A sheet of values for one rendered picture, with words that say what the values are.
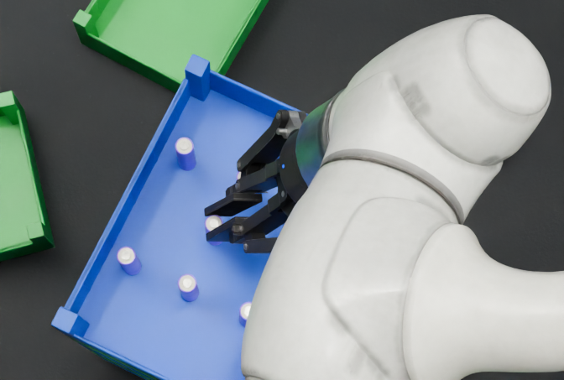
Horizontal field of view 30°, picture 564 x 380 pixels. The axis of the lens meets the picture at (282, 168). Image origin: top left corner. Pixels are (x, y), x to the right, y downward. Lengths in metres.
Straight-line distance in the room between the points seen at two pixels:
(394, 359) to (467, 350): 0.04
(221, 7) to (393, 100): 0.86
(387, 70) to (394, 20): 0.84
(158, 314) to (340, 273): 0.49
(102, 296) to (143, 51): 0.50
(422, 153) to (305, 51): 0.85
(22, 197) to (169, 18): 0.32
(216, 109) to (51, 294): 0.42
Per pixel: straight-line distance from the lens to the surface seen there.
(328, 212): 0.64
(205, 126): 1.12
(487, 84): 0.65
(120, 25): 1.51
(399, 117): 0.67
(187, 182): 1.10
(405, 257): 0.60
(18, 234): 1.44
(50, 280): 1.43
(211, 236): 1.01
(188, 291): 1.02
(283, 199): 0.87
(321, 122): 0.77
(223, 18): 1.51
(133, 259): 1.02
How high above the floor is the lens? 1.39
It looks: 75 degrees down
